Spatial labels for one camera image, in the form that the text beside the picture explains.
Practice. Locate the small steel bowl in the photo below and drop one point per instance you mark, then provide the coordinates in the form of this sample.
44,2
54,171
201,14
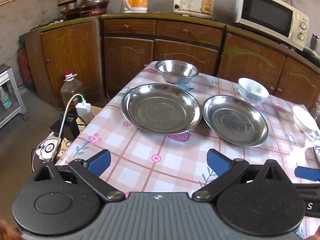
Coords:
176,72

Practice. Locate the white power adapter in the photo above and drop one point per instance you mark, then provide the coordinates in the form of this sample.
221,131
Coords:
84,111

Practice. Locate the large steel plate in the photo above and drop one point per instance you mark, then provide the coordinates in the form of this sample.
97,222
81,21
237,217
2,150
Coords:
161,109

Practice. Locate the white rice cooker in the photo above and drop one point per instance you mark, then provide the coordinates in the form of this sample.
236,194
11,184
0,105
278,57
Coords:
196,8

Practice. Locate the blue floral ceramic bowl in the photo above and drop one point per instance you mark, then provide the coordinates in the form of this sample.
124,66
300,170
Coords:
252,91

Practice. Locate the pink plaid tablecloth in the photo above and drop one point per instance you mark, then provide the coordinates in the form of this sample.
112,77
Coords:
159,173

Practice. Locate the cooking oil bottle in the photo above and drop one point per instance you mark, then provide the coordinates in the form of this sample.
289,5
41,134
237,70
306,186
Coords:
70,87

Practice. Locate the green thermos bottle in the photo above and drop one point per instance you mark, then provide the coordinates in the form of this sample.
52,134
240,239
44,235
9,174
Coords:
314,42

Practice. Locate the brown wooden cabinet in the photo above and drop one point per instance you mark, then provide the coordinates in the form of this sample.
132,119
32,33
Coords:
106,52

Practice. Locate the grey metal shelf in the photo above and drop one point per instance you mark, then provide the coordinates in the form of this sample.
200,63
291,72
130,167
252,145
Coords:
11,100

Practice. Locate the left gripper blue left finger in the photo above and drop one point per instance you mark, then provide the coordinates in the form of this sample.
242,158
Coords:
90,170

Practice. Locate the red induction cooker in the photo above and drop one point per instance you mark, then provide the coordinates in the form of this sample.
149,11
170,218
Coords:
84,12

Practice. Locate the white ceramic bowl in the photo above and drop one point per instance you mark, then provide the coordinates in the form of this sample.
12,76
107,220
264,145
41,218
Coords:
303,120

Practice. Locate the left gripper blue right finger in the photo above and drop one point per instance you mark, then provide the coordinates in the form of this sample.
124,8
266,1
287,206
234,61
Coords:
229,173

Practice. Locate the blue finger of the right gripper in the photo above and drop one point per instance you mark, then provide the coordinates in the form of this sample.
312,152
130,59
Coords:
307,173

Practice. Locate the cream microwave oven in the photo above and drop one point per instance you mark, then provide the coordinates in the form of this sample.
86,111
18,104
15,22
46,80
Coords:
275,18

